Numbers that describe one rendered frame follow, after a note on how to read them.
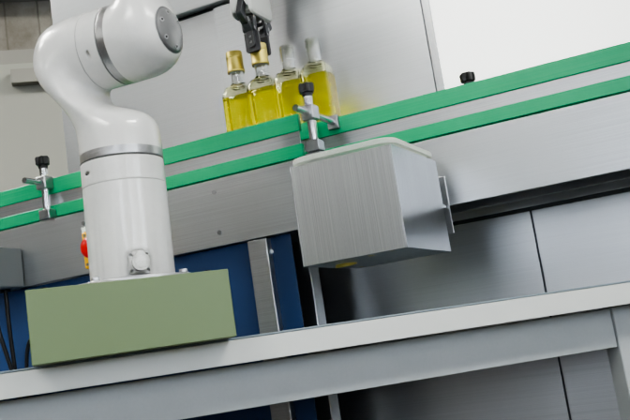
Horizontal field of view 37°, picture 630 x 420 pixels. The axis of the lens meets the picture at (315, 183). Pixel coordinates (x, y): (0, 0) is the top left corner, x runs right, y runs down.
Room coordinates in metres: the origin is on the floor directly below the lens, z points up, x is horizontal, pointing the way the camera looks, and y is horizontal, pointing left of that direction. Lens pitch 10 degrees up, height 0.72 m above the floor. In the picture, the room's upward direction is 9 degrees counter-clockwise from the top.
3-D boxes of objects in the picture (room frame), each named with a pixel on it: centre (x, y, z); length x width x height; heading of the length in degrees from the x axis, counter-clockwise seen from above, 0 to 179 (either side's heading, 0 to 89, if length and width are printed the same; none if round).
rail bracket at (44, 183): (1.82, 0.55, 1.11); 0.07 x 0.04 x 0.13; 156
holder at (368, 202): (1.51, -0.10, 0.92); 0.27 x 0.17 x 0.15; 156
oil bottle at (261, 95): (1.79, 0.07, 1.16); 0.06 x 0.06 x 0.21; 67
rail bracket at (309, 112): (1.62, -0.02, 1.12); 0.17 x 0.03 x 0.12; 156
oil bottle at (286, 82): (1.77, 0.02, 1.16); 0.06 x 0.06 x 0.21; 67
